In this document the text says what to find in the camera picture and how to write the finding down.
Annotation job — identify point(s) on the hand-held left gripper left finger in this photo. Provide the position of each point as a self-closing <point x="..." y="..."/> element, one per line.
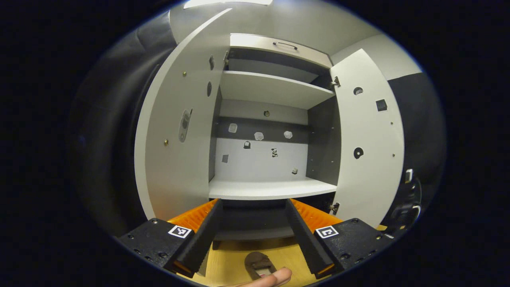
<point x="205" y="235"/>

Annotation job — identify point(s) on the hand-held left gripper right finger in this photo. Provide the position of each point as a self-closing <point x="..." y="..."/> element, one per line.
<point x="305" y="239"/>

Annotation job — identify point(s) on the brown shoe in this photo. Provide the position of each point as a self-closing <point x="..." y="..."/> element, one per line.
<point x="255" y="261"/>

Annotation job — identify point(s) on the white cabinet drawer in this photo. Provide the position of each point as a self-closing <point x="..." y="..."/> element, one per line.
<point x="255" y="43"/>

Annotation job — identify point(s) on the black backdrop cloth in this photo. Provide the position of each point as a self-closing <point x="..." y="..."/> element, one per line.
<point x="107" y="139"/>

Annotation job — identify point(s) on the ceiling light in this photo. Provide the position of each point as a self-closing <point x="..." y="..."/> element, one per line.
<point x="223" y="3"/>

